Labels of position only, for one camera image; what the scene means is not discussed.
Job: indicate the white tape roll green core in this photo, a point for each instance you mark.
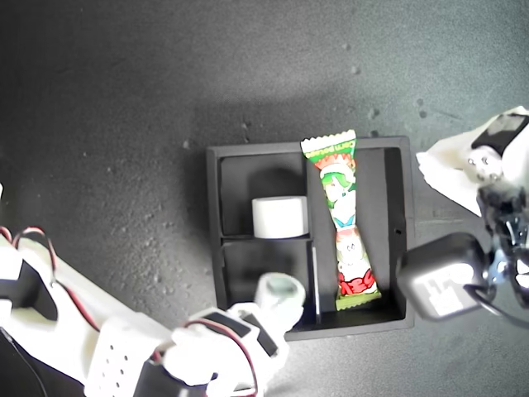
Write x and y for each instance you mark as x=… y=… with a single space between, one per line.
x=264 y=295

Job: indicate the green printed snack bar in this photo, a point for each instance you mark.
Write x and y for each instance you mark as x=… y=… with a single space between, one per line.
x=347 y=248

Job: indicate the large white tape roll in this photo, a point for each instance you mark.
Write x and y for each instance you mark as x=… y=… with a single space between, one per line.
x=279 y=217

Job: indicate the black tray with wells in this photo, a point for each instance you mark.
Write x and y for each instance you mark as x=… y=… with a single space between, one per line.
x=380 y=231

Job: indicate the black camera box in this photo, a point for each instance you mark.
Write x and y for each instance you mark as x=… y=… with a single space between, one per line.
x=442 y=264

